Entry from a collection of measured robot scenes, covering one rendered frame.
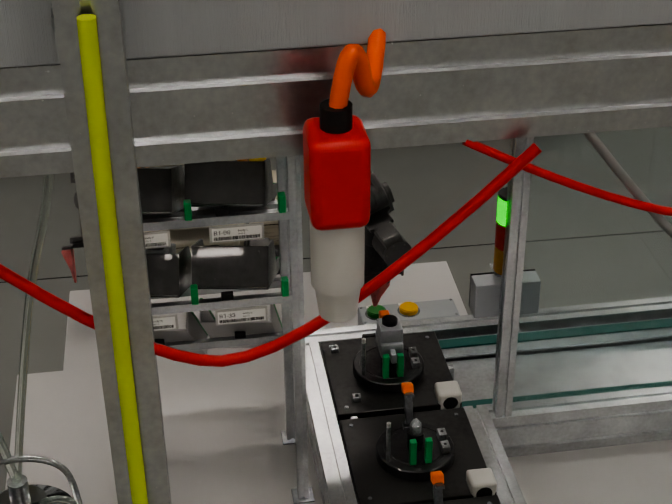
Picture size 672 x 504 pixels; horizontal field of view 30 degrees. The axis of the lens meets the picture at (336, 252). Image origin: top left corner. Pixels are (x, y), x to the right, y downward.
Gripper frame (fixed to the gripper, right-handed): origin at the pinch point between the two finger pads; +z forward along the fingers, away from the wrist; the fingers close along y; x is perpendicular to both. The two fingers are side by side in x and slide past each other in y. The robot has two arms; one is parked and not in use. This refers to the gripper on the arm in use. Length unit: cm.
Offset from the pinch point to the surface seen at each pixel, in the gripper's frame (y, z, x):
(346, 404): -9.4, 8.1, -21.5
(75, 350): -62, 21, 21
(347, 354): -6.4, 8.5, -5.6
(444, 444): 5.0, 3.8, -40.1
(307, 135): -32, -103, -123
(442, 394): 8.6, 5.7, -24.1
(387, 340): -0.4, -1.1, -14.7
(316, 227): -31, -97, -125
